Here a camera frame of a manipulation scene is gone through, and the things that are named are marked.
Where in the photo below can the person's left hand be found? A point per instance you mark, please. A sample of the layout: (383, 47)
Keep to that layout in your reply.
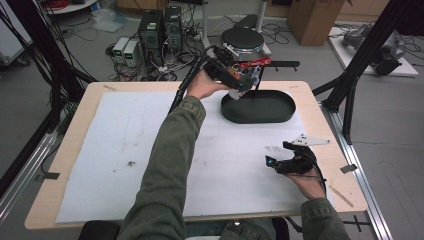
(201, 86)

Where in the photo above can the black metal frame post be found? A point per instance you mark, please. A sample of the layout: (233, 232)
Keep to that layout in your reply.
(43, 50)
(363, 56)

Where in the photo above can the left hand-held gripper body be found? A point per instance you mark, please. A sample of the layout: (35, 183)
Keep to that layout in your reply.
(216, 68)

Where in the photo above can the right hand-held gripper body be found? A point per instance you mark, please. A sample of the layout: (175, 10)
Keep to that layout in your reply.
(300, 163)

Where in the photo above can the white foam mat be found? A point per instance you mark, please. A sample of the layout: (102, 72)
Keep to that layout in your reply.
(133, 150)

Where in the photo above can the white board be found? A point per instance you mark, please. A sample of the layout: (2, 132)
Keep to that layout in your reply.
(343, 56)

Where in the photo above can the round black stool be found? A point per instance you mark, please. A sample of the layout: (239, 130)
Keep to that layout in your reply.
(242, 39)

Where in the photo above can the aluminium rail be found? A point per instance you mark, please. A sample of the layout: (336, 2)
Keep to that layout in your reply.
(23, 173)
(363, 180)

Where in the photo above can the grey device on white board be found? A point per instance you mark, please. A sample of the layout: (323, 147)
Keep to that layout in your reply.
(383, 50)

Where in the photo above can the clear plastic bag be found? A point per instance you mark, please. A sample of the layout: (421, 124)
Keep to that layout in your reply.
(108, 20)

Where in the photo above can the cardboard box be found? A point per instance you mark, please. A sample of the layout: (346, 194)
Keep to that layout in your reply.
(313, 23)

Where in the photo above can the black chair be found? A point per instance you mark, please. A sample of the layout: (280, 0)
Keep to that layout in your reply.
(98, 230)

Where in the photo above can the black tape piece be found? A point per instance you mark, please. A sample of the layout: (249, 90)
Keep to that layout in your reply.
(348, 168)
(48, 175)

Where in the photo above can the black computer tower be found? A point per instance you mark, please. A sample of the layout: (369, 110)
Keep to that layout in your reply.
(172, 28)
(150, 36)

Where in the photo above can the black oval tray stand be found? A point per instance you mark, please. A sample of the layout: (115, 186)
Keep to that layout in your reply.
(258, 108)

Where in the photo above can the wooden table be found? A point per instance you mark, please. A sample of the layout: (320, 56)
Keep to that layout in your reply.
(333, 100)

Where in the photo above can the person's right hand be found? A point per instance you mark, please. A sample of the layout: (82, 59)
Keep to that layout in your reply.
(310, 186)

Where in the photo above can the white power supply unit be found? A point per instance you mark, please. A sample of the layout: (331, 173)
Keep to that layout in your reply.
(120, 48)
(131, 53)

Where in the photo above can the thin wooden stick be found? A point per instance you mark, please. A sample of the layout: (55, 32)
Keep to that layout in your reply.
(341, 196)

